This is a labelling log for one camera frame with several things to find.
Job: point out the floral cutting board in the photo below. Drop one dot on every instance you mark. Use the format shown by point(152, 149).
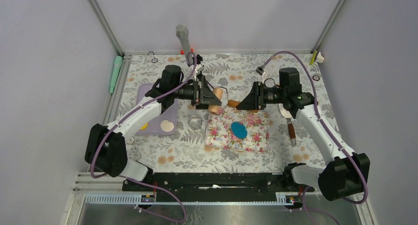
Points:
point(219, 134)

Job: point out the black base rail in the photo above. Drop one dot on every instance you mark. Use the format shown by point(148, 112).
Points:
point(217, 187)

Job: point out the white clip in corner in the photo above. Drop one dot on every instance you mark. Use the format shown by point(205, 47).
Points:
point(319, 58)

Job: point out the metal scraper wooden handle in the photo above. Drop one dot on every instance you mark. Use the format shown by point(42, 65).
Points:
point(291, 131)

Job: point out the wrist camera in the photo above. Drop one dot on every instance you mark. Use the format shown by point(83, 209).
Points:
point(198, 70)
point(261, 71)

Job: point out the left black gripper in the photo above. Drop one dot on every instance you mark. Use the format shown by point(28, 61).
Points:
point(209, 98)

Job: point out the yellow dough disc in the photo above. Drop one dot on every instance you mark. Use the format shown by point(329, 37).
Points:
point(144, 126)

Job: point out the floral tablecloth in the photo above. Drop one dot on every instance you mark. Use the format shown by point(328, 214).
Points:
point(185, 151)

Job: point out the black microphone tripod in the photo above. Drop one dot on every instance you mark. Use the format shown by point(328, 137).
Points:
point(199, 80)

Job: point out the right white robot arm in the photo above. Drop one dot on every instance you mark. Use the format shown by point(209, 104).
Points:
point(346, 171)

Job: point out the red clip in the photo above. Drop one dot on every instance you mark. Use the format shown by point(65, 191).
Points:
point(182, 51)

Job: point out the wooden rolling pin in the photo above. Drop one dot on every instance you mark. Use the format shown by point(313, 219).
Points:
point(216, 106)

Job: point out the beige dough disc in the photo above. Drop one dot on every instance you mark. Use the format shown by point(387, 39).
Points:
point(167, 126)

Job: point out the purple tray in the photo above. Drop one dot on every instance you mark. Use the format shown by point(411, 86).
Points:
point(154, 125)

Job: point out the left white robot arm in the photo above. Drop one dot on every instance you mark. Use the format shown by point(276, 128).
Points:
point(106, 148)

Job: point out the green marker pen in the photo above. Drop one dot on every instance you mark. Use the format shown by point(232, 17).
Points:
point(117, 64)

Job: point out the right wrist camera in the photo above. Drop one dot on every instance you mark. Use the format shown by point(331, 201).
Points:
point(261, 71)

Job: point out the blue dough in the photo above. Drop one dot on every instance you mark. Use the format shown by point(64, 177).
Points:
point(239, 130)

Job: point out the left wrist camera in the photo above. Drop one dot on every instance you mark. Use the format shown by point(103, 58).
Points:
point(198, 70)

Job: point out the grey microphone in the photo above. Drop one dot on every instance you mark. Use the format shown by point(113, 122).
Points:
point(182, 34)

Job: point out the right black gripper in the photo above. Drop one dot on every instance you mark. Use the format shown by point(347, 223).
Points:
point(255, 100)

